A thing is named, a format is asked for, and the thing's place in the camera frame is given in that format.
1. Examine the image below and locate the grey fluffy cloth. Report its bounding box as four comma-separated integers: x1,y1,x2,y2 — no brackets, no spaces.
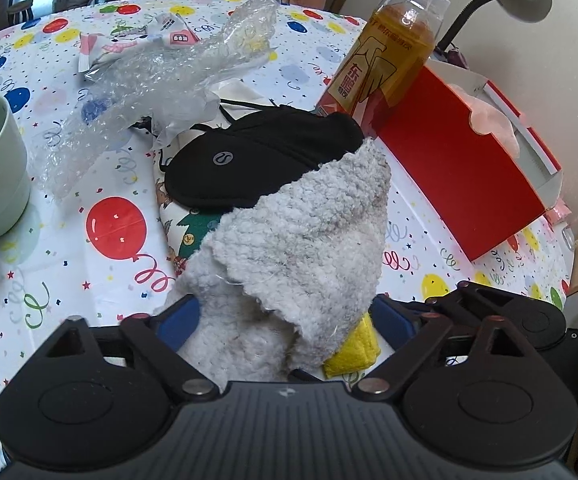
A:
167,140,391,387

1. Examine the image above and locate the christmas tree tote bag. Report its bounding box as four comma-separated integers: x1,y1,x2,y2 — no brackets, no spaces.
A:
153,79,273,276

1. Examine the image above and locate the red cardboard box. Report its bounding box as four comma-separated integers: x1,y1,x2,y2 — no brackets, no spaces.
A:
378,61,562,260

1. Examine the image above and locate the amber tea drink bottle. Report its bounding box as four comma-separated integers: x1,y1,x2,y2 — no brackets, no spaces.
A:
316,0,450,136

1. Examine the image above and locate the yellow sponge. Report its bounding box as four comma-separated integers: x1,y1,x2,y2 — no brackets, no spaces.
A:
323,313,381,379

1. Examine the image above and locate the balloon pattern tablecloth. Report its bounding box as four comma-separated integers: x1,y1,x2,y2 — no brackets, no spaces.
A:
0,0,574,479

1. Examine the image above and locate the panda wet wipes pack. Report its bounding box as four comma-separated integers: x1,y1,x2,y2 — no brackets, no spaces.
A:
77,12,200,74

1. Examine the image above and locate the clear bubble wrap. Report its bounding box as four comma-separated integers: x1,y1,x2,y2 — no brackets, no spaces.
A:
31,0,280,200

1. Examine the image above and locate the small wooden stool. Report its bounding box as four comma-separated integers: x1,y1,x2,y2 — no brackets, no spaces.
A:
7,0,34,25

